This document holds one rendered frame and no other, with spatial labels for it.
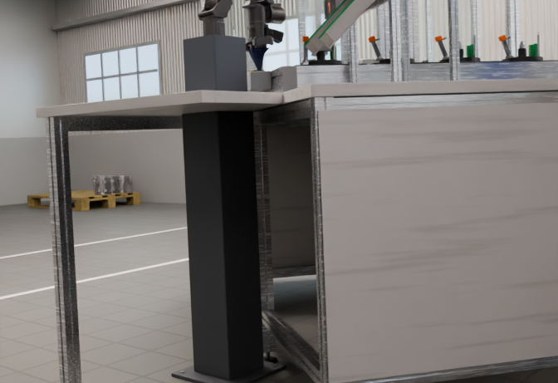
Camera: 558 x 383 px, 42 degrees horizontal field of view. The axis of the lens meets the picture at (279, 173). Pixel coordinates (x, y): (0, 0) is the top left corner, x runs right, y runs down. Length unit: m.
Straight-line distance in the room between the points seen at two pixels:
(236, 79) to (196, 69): 0.13
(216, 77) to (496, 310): 1.03
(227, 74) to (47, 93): 8.63
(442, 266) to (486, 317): 0.18
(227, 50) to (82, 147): 8.29
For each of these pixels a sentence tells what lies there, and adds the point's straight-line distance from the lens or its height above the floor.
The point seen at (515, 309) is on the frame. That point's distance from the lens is 1.90.
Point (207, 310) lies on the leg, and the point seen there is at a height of 0.22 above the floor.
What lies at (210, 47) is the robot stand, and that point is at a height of 1.02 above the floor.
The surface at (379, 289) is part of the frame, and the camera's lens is 1.73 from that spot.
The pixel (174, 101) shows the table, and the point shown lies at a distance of 1.76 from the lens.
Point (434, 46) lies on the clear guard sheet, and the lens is 4.01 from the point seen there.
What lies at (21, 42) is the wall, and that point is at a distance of 10.66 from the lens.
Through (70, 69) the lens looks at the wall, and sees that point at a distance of 10.68.
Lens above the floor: 0.74
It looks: 3 degrees down
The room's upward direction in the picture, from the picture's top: 2 degrees counter-clockwise
